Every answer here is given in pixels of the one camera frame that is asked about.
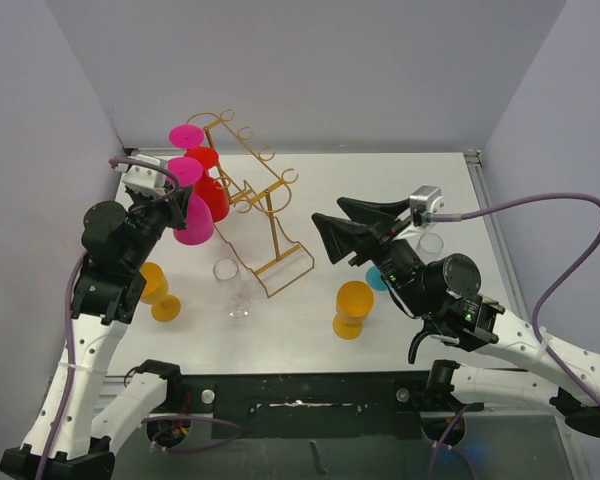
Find teal plastic wine glass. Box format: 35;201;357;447
365;266;388;291

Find pink plastic wine glass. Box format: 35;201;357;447
167;156;214;245
168;124;206;150

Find red plastic wine glass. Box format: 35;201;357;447
185;146;229;223

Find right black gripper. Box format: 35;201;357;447
312;197;435;315

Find orange plastic wine glass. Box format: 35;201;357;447
140;262;181;323
332;281;375;340

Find gold wire wine glass rack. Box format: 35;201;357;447
185;109;315;299

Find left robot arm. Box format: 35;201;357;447
0;187;192;479

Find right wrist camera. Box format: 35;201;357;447
409;185;444;233

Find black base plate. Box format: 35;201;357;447
174;371;461;440

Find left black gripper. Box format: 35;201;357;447
125;179;192;268

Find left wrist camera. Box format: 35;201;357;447
109;154;170;198

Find clear wine glass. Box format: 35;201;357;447
416;233;444;258
212;258;251;320

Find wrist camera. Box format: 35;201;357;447
109;154;170;198
409;185;444;233

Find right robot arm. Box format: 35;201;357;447
311;186;600;438

